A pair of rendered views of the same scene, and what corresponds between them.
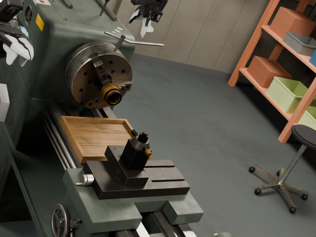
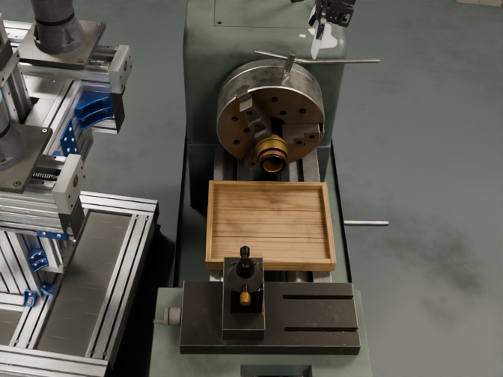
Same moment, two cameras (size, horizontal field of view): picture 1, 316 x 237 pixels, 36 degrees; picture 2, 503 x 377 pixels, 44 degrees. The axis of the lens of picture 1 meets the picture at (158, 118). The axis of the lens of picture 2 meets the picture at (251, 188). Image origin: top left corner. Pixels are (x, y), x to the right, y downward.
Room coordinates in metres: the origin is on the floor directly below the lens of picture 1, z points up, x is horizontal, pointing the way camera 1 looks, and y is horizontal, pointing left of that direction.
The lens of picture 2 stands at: (1.02, -0.46, 2.32)
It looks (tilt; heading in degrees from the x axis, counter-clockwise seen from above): 48 degrees down; 38
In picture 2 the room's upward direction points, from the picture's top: 3 degrees clockwise
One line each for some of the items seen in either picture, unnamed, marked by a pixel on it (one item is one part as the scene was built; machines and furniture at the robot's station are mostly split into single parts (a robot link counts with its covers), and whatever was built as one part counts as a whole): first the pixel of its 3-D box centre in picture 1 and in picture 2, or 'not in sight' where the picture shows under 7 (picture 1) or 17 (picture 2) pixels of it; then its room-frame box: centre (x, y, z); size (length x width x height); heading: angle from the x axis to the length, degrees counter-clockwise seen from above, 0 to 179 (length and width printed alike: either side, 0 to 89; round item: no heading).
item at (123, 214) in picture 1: (134, 196); (260, 345); (1.63, -0.05, 0.90); 0.53 x 0.30 x 0.06; 131
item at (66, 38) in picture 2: not in sight; (56, 25); (1.91, 1.00, 1.21); 0.15 x 0.15 x 0.10
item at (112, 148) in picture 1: (126, 165); (243, 297); (1.66, 0.04, 1.00); 0.20 x 0.10 x 0.05; 41
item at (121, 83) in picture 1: (121, 85); (302, 134); (2.14, 0.23, 1.09); 0.12 x 0.11 x 0.05; 131
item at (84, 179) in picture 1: (83, 180); (168, 316); (1.52, 0.16, 0.95); 0.07 x 0.04 x 0.04; 131
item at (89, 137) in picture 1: (105, 139); (269, 224); (1.96, 0.19, 0.89); 0.36 x 0.30 x 0.04; 131
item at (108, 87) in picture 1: (110, 93); (272, 153); (2.03, 0.25, 1.08); 0.09 x 0.09 x 0.09; 41
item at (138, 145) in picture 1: (140, 142); (245, 274); (1.64, 0.02, 1.14); 0.08 x 0.08 x 0.03
